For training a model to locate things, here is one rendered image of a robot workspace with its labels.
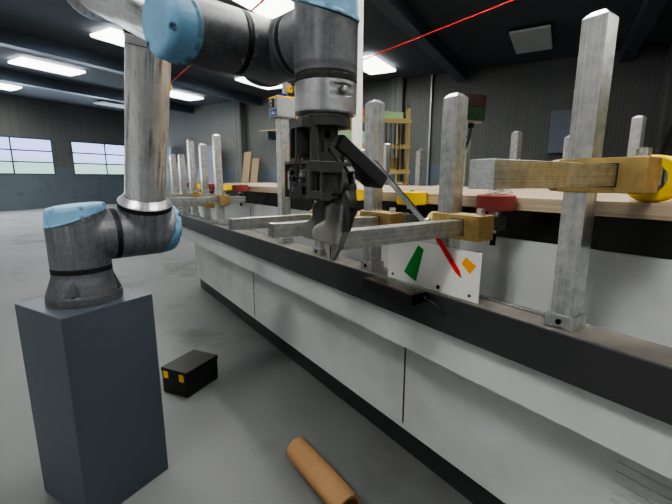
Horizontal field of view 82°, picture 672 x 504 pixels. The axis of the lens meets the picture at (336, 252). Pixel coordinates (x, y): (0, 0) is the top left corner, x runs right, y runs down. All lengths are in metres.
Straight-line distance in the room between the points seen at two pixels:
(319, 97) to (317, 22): 0.09
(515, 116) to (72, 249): 9.27
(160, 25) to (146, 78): 0.57
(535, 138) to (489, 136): 0.95
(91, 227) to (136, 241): 0.12
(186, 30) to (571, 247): 0.63
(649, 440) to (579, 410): 0.09
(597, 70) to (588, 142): 0.10
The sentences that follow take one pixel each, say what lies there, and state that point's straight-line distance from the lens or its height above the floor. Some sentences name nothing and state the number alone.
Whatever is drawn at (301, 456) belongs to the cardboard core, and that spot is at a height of 0.07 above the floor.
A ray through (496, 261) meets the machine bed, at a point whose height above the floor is 0.74.
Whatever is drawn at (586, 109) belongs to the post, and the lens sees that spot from 0.71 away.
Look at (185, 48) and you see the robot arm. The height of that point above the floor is 1.11.
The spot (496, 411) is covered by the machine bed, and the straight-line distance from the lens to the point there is 1.17.
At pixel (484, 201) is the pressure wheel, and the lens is 0.88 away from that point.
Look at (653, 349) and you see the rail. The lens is 0.73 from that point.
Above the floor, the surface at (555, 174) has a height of 0.95.
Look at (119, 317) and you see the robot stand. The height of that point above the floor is 0.56.
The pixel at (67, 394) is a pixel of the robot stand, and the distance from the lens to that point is 1.27.
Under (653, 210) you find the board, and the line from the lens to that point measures 0.84.
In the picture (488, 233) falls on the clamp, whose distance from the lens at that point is 0.81.
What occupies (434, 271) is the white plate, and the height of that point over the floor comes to 0.74.
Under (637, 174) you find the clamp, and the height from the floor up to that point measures 0.95.
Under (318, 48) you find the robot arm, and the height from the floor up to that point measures 1.11.
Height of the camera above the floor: 0.94
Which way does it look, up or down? 11 degrees down
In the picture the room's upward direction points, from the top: straight up
